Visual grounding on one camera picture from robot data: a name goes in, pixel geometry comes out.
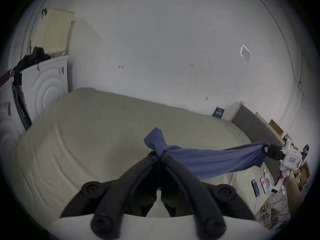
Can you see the person's right hand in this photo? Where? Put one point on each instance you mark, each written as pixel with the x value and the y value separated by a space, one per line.
pixel 290 177

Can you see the black bag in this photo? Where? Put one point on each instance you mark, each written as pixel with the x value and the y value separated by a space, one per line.
pixel 30 59

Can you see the cream laundry basket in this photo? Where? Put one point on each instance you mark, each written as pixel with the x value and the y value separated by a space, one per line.
pixel 53 31

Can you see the bed with beige sheet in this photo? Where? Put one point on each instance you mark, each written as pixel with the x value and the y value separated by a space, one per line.
pixel 95 136

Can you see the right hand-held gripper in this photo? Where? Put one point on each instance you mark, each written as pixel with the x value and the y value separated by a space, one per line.
pixel 292 159

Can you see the grey padded headboard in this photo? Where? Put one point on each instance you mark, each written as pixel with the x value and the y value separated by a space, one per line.
pixel 250 125

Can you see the brown carton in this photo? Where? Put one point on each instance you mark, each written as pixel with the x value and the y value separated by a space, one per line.
pixel 276 127

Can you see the phone with blue screen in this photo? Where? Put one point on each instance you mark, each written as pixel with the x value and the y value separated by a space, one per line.
pixel 255 188

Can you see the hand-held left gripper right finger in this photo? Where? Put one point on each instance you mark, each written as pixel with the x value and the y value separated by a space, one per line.
pixel 187 184

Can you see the white washing machine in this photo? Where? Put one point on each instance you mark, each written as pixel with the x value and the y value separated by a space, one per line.
pixel 45 91

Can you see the blue garment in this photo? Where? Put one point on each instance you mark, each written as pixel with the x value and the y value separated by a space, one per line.
pixel 212 160

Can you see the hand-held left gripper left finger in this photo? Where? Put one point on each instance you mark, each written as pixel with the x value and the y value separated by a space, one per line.
pixel 130 181

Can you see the phone with red and white screen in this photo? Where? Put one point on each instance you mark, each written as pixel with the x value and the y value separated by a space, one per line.
pixel 264 184

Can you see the person's right forearm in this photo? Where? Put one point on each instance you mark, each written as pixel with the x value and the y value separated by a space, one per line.
pixel 295 199

